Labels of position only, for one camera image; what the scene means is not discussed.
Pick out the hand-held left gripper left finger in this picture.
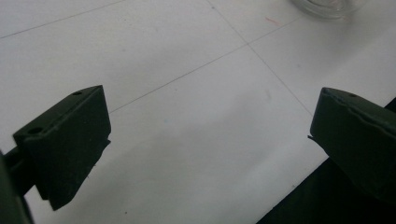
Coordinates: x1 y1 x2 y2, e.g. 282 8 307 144
12 85 112 212

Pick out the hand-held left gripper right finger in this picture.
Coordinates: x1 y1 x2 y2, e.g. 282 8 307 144
307 87 396 206

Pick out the clear glass jar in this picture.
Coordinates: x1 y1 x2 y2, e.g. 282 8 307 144
289 0 362 21

